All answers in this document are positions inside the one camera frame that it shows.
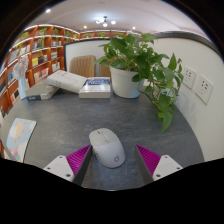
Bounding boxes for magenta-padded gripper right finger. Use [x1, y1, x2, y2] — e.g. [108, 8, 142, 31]
[134, 144, 184, 186]

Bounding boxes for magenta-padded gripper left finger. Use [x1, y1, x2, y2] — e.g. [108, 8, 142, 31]
[43, 144, 94, 186]

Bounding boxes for white computer mouse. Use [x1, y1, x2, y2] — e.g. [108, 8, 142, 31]
[88, 127, 126, 169]

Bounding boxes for pastel printed mouse pad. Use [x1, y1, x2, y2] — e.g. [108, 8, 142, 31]
[5, 117, 37, 164]

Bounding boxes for white partition with black edge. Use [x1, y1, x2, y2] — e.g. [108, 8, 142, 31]
[63, 31, 224, 163]

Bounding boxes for blue and white book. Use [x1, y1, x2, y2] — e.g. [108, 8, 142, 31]
[78, 77, 112, 99]

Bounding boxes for green plant in white pot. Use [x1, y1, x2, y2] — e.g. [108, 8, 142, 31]
[93, 32, 185, 134]

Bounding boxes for orange wooden bookshelf unit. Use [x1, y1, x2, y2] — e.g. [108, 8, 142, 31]
[0, 23, 129, 158]

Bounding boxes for ceiling lamp with round bulbs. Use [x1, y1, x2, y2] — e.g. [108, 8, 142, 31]
[94, 15, 118, 28]

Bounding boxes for recessed ceiling spotlights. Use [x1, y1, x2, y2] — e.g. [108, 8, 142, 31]
[44, 8, 138, 31]

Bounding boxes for white wall socket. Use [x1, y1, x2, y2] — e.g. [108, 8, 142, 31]
[182, 66, 198, 90]
[195, 75, 214, 105]

